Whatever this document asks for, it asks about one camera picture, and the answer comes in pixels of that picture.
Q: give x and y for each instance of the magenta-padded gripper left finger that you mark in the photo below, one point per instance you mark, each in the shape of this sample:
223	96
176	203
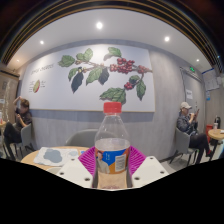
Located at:
78	170

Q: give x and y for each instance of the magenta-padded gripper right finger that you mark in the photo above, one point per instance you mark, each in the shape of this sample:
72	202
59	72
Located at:
146	170

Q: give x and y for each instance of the clear red-capped drink bottle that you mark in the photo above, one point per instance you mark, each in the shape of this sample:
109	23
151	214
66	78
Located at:
112	146

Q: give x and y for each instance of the white paper with grey print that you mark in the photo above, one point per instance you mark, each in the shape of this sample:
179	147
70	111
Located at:
53	156

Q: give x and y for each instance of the grey chair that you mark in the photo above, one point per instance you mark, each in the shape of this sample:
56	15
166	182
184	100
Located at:
181	141
81	138
26	133

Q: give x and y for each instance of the person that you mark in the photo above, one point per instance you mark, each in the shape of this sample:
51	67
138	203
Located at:
20	121
188	126

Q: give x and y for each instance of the small round wooden table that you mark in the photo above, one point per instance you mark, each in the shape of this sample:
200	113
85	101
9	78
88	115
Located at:
216	134
2	124

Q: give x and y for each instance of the black vacuum flask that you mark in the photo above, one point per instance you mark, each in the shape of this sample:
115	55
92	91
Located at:
217	122

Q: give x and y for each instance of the green exit sign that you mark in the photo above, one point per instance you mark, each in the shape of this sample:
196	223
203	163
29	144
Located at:
192	69

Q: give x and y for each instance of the group of ceiling spotlights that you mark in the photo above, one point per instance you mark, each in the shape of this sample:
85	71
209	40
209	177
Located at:
99	25

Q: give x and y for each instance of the coffee plant wall mural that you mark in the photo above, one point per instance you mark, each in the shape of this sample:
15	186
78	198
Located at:
50	90

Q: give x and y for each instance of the white wall notice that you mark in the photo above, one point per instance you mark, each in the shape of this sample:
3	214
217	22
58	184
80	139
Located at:
189	94

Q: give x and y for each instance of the wall notice board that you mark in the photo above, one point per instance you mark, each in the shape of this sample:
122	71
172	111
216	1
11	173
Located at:
211	80

